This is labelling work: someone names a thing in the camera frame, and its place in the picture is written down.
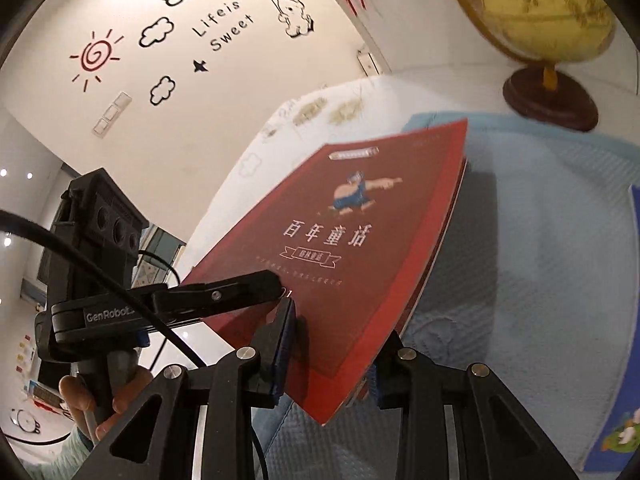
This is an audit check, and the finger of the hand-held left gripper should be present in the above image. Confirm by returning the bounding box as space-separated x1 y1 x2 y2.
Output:
150 270 282 327

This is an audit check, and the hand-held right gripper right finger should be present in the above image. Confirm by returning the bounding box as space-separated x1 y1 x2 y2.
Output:
370 330 583 480

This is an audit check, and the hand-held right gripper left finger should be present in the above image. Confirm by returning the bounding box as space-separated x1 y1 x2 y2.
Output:
72 299 297 480

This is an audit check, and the red book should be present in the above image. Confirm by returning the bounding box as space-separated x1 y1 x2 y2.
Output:
182 118 471 427

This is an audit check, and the blue sheep book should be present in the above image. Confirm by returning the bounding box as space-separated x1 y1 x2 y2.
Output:
582 184 640 476

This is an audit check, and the person's left forearm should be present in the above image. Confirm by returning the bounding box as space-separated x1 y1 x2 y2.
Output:
20 422 93 480

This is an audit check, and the person's left hand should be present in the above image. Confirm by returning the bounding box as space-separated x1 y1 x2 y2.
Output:
59 365 156 443

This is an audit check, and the light blue quilted mat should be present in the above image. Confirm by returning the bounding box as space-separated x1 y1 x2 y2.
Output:
250 112 640 480

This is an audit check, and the yellow desk globe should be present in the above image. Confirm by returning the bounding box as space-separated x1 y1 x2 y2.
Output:
439 0 617 133

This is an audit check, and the black cable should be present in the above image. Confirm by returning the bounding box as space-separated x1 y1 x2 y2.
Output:
0 210 206 366
135 250 183 291

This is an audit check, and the white wall switch panel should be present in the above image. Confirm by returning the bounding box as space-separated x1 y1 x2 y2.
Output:
91 91 132 139

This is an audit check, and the set of wall decals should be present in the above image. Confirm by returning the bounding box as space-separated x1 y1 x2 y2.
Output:
70 0 318 106

